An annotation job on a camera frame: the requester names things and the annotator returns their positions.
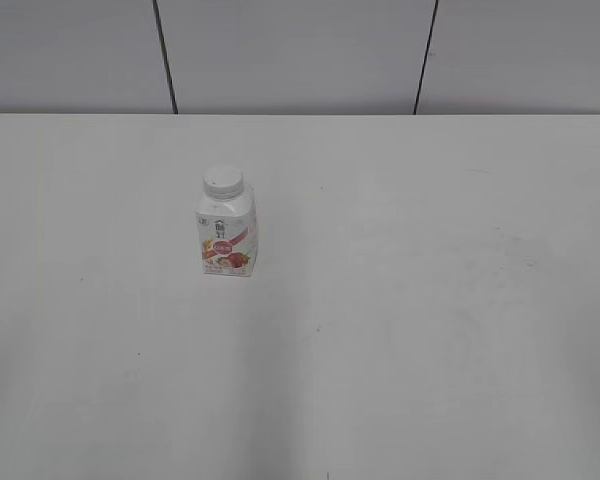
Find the white yili yogurt bottle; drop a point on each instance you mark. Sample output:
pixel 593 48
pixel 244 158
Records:
pixel 228 234

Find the white plastic bottle cap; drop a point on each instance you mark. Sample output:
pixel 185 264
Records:
pixel 223 182

